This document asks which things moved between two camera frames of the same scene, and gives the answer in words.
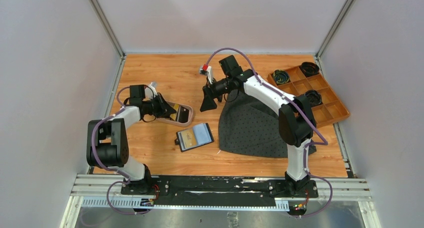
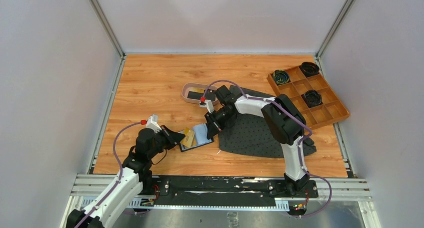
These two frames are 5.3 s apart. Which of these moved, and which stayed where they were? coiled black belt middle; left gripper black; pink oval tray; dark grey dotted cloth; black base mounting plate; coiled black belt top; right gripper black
Moved: pink oval tray; right gripper black; left gripper black
Stayed: dark grey dotted cloth; coiled black belt middle; black base mounting plate; coiled black belt top
